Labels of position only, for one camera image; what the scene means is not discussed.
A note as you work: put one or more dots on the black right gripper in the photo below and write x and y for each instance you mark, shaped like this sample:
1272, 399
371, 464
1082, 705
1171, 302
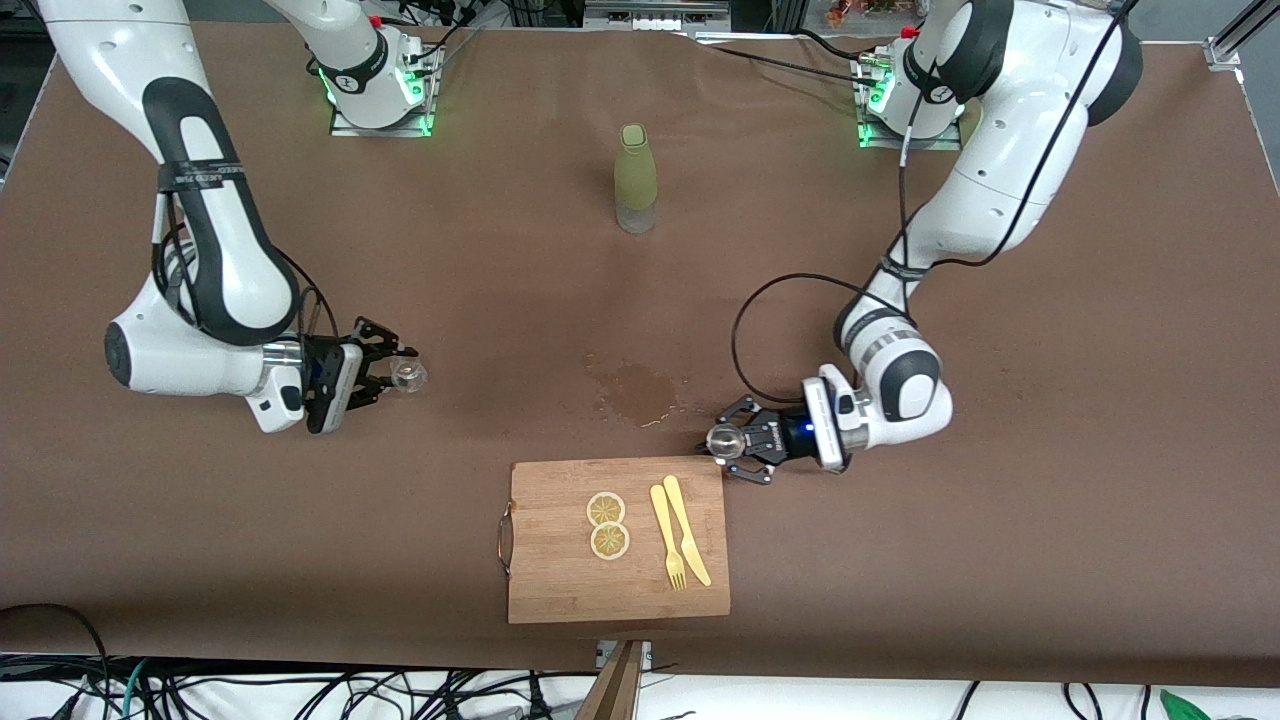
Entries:
328, 360

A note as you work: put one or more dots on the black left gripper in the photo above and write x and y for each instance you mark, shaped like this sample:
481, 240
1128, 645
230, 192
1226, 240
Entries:
781, 437

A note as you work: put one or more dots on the steel double jigger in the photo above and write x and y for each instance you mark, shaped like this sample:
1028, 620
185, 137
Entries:
725, 441

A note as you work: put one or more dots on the small clear glass beaker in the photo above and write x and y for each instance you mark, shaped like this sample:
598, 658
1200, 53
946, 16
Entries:
410, 377

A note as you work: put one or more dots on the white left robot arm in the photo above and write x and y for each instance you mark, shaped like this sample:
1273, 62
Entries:
1010, 170

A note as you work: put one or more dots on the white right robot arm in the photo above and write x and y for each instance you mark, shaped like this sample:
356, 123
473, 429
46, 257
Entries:
140, 360

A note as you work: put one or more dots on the yellow plastic knife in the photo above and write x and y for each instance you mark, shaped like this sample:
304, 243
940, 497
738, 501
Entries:
685, 530

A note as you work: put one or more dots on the yellow plastic fork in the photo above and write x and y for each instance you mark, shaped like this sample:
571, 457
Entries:
662, 520

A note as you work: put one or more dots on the lemon slice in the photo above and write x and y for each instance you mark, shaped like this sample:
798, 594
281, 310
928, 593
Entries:
606, 508
610, 543

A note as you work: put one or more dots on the wooden beam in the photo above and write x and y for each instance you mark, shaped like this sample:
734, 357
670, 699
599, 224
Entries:
615, 690

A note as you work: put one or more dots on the brown table cover sheet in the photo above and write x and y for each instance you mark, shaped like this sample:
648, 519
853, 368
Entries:
1000, 580

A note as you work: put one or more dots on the glass bottle with green sleeve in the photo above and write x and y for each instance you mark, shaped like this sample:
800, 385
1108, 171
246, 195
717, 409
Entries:
636, 170

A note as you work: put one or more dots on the grey aluminium profile bar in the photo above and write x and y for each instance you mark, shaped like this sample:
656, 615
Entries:
650, 18

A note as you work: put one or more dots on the green plastic object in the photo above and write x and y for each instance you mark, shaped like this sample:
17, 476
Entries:
1185, 708

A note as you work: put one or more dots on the small metal bracket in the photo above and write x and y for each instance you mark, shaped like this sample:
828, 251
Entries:
646, 652

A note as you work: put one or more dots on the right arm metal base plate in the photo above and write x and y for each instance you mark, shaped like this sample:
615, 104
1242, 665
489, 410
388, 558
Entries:
420, 115

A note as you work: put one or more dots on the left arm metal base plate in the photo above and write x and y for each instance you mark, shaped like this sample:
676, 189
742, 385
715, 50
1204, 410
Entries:
870, 138

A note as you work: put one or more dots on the aluminium frame corner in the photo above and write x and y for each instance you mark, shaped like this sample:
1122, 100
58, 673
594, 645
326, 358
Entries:
1225, 50

